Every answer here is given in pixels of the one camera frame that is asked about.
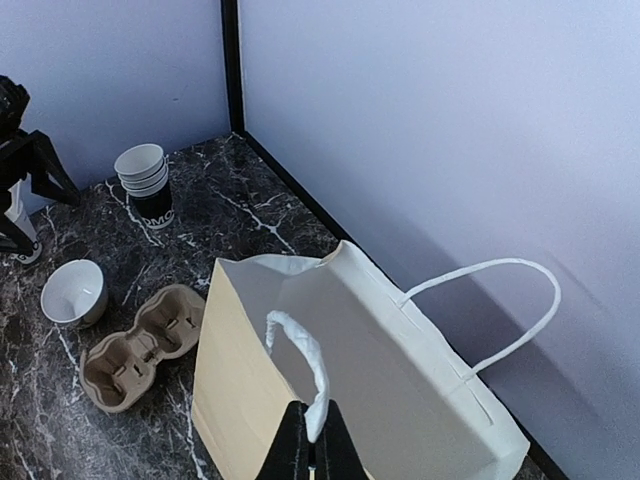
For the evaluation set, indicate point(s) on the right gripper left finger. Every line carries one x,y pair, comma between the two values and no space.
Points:
288,455

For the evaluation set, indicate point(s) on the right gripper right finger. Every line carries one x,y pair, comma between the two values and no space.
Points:
335,454

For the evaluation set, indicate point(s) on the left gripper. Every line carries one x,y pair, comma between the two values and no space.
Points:
26,155

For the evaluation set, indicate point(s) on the stack of paper cups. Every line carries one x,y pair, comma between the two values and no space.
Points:
144,174

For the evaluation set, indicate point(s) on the brown paper bag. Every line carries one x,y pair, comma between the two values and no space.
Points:
278,329

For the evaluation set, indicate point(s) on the cup of wrapped straws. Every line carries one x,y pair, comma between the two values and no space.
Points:
18,215

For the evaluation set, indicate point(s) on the white ceramic bowl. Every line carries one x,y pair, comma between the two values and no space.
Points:
75,294

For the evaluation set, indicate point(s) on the cardboard cup carrier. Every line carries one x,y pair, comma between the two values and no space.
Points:
122,367

